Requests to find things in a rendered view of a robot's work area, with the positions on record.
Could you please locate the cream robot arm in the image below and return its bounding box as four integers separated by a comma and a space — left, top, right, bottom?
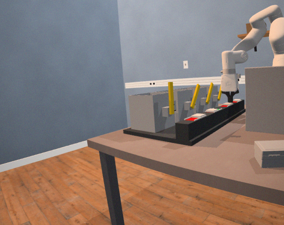
221, 5, 284, 74

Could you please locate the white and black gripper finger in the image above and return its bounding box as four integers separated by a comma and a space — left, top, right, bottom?
222, 92, 230, 102
230, 90, 239, 103

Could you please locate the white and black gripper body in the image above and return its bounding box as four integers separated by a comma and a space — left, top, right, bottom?
221, 74, 239, 92

